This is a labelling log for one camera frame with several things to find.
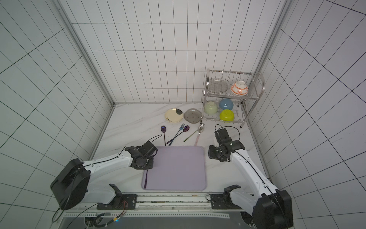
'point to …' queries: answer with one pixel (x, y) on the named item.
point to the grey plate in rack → (217, 86)
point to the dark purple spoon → (186, 128)
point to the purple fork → (145, 185)
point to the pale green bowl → (210, 108)
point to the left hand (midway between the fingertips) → (145, 167)
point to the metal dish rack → (238, 103)
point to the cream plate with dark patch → (174, 115)
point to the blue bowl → (226, 103)
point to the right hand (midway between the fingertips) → (206, 153)
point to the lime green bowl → (227, 115)
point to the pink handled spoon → (200, 129)
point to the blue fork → (181, 128)
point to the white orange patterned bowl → (239, 88)
